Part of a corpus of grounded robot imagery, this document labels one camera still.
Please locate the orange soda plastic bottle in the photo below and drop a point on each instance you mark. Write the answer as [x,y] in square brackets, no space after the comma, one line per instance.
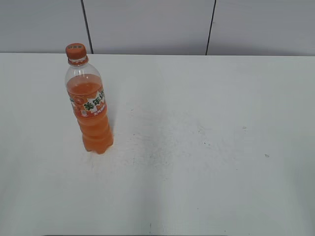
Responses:
[86,93]

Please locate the orange bottle cap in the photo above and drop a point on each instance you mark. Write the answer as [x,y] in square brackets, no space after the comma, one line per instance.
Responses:
[75,51]

